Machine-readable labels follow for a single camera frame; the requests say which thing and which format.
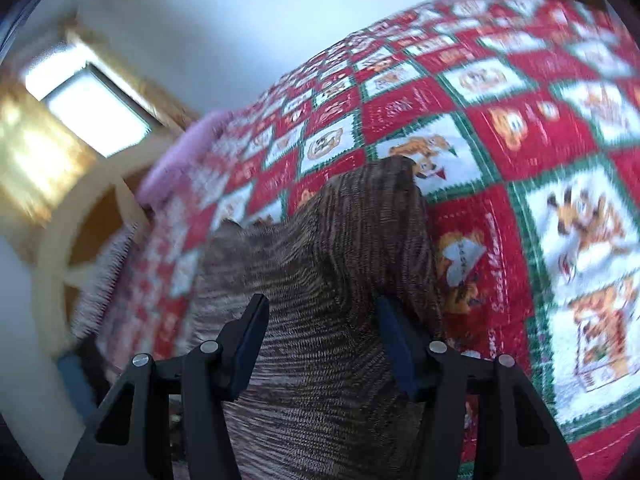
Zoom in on window with bright light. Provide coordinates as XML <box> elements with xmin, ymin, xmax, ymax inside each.
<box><xmin>21</xmin><ymin>44</ymin><xmax>160</xmax><ymax>157</ymax></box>

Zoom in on brown knitted sweater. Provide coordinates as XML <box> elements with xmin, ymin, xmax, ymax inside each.
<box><xmin>186</xmin><ymin>156</ymin><xmax>442</xmax><ymax>479</ymax></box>

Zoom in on yellow curtain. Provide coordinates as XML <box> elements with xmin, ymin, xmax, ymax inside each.
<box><xmin>0</xmin><ymin>19</ymin><xmax>196</xmax><ymax>256</ymax></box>

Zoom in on striped grey pillow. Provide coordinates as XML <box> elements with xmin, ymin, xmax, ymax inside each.
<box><xmin>70</xmin><ymin>223</ymin><xmax>144</xmax><ymax>340</ymax></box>

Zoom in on red checkered cartoon bedspread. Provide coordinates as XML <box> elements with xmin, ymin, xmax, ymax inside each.
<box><xmin>98</xmin><ymin>0</ymin><xmax>639</xmax><ymax>479</ymax></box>

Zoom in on folded pink blanket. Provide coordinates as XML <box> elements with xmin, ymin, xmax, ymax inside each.
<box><xmin>136</xmin><ymin>108</ymin><xmax>235</xmax><ymax>211</ymax></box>

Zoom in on cream and brown headboard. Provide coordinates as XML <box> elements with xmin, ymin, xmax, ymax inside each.
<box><xmin>32</xmin><ymin>134</ymin><xmax>174</xmax><ymax>359</ymax></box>

